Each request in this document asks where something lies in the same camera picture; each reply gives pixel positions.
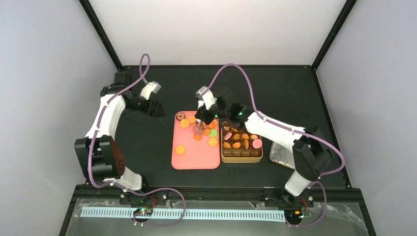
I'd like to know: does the green round cookie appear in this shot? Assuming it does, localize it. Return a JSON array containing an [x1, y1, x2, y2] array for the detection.
[[209, 129, 218, 137]]

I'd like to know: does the pink round cookie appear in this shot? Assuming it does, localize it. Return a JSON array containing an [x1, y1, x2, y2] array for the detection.
[[252, 139, 263, 149], [223, 132, 233, 140]]

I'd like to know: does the pink plastic tray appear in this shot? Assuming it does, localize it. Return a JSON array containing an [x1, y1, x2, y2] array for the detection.
[[171, 111, 220, 170]]

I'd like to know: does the gold cookie tin box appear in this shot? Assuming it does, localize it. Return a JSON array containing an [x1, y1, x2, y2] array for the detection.
[[220, 121, 264, 163]]

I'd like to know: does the clear plastic tin lid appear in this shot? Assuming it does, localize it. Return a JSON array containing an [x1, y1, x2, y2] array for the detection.
[[269, 142, 295, 170]]

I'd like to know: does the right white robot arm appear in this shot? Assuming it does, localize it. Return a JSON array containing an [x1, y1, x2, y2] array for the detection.
[[196, 92, 333, 206]]

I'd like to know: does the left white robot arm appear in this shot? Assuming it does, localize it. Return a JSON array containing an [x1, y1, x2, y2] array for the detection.
[[74, 72, 166, 192]]

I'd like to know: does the large round sugar cookie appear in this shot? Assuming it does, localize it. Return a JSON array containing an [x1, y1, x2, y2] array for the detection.
[[208, 137, 218, 147]]

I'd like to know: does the chocolate donut cookie left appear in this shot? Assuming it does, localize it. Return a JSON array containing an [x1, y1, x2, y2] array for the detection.
[[176, 112, 186, 121]]

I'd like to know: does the left circuit board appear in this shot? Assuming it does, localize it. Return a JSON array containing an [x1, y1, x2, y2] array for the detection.
[[133, 208, 153, 217]]

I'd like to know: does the circuit board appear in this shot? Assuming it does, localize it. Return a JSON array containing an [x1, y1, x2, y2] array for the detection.
[[284, 210, 304, 219], [133, 208, 153, 217]]

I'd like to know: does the right circuit board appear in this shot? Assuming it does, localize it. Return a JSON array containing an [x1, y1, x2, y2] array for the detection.
[[284, 210, 304, 219]]

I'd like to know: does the clear plastic sheet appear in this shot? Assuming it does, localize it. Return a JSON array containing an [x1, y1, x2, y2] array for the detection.
[[66, 199, 368, 236]]

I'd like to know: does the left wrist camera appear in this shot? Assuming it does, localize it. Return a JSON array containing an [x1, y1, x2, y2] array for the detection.
[[140, 81, 161, 100]]

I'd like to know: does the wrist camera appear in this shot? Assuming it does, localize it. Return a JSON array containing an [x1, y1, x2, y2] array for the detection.
[[196, 86, 216, 111], [140, 81, 161, 100]]

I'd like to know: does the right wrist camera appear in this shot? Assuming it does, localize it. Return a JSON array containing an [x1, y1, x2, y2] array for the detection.
[[196, 86, 216, 111]]

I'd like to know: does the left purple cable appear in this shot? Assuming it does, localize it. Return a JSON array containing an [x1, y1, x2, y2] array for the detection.
[[87, 53, 186, 229]]

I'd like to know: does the purple cable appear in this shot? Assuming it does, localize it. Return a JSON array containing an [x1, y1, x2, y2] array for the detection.
[[87, 53, 186, 229], [205, 63, 346, 228]]

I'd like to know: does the white slotted cable rail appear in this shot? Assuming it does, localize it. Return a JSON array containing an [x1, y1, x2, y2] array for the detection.
[[78, 206, 285, 222]]

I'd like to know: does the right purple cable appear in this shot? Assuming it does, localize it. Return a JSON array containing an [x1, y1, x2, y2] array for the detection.
[[205, 63, 346, 228]]

